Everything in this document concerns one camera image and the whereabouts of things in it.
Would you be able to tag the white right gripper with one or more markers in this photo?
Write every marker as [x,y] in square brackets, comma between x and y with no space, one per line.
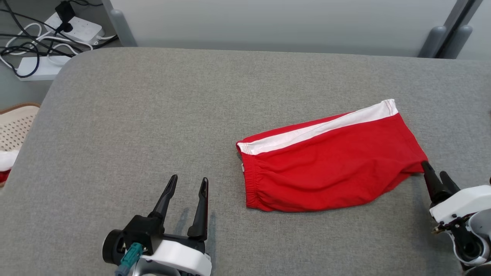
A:
[466,201]

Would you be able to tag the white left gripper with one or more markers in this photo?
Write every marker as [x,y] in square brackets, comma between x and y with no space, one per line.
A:
[180,258]

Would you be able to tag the red shorts with white stripe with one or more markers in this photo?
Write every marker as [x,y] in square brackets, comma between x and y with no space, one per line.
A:
[330,165]

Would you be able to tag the narrow white partition panel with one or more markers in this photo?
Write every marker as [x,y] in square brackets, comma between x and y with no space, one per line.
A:
[479,27]

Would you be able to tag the red and white basket garment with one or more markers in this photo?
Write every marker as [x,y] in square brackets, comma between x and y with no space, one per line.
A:
[7,161]

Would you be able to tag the beige perforated laundry basket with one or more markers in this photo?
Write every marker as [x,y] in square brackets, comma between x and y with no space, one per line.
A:
[17,126]

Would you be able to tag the plain white power strip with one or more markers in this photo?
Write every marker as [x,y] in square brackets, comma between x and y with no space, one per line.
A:
[38,69]

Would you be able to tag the white power strip with sockets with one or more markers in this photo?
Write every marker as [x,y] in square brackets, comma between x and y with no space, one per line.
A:
[82,28]

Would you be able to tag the wide white partition panel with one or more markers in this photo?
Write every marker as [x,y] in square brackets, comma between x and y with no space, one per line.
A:
[284,23]

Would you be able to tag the black power adapter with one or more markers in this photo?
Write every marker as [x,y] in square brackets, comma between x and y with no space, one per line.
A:
[65,11]

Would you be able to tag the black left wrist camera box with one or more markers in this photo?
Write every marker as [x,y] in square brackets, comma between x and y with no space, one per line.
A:
[144,232]

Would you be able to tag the teal left camera connector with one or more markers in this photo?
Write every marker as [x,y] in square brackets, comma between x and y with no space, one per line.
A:
[130,258]

